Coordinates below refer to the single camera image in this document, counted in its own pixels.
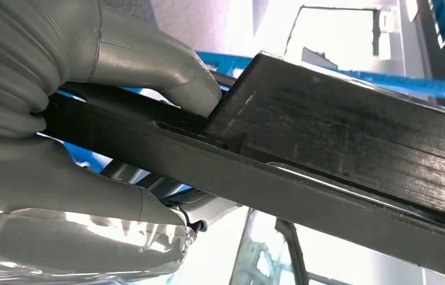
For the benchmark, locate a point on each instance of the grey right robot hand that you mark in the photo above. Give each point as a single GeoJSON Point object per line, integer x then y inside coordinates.
{"type": "Point", "coordinates": [49, 185]}

